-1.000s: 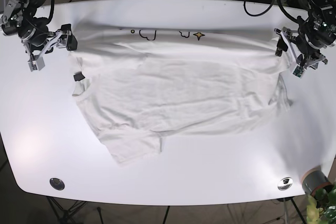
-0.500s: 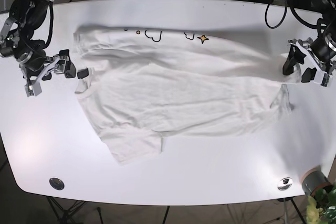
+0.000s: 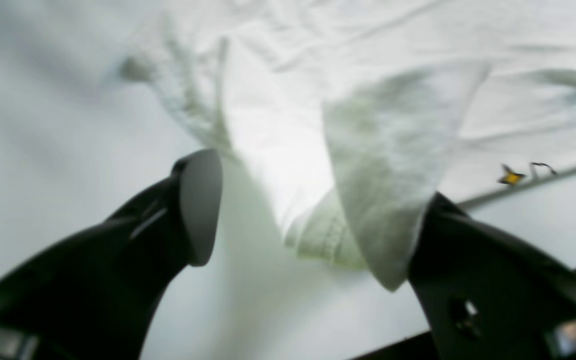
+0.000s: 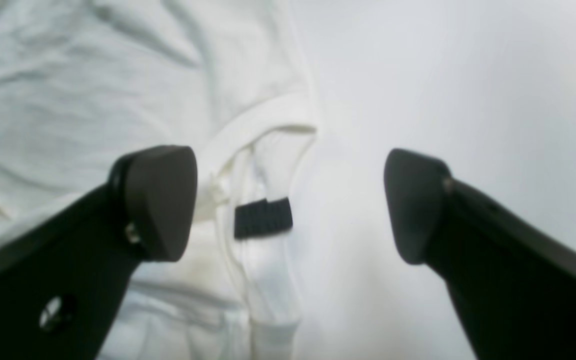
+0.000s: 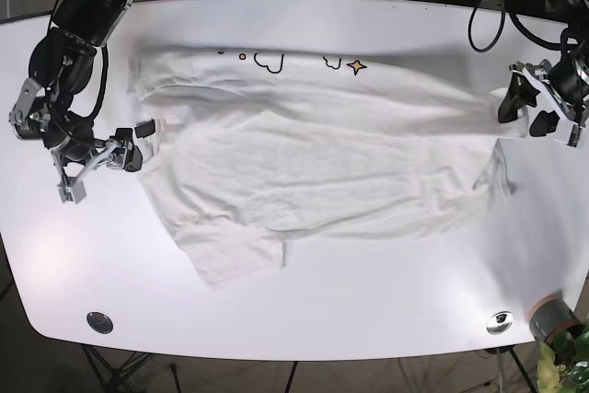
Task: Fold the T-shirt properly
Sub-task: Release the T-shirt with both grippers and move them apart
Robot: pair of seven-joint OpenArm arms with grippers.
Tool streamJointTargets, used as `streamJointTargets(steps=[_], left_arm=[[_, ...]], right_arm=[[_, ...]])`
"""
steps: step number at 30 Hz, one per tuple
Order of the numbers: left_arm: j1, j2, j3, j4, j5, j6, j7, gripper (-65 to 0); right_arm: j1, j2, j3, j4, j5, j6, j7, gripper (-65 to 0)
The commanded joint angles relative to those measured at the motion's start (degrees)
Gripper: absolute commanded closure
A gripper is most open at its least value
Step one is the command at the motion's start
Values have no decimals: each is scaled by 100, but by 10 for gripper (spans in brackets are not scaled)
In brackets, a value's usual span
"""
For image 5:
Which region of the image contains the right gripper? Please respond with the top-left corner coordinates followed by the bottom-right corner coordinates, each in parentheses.
top-left (9, 80), bottom-right (156, 204)

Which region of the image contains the white printed T-shirt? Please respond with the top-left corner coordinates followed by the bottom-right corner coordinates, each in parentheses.
top-left (128, 46), bottom-right (527, 288)

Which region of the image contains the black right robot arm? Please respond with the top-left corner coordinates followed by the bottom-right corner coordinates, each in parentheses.
top-left (8, 0), bottom-right (156, 203)

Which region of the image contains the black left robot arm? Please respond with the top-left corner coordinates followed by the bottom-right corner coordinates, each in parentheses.
top-left (497, 0), bottom-right (588, 147)

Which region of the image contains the green potted plant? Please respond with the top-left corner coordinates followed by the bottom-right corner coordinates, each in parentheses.
top-left (537, 324), bottom-right (588, 393)

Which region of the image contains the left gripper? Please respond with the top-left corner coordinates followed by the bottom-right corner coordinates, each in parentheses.
top-left (497, 52), bottom-right (588, 148)

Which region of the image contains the silver table grommet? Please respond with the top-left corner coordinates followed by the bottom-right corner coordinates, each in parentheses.
top-left (87, 311), bottom-right (114, 334)
top-left (486, 311), bottom-right (514, 335)

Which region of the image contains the grey plant pot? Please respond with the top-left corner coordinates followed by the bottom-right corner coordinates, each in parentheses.
top-left (526, 295), bottom-right (583, 343)

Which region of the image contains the left silver table grommet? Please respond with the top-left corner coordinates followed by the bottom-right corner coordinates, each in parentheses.
top-left (87, 311), bottom-right (114, 334)

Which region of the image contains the right silver table grommet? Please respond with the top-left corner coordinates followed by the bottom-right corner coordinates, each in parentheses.
top-left (486, 311), bottom-right (514, 335)

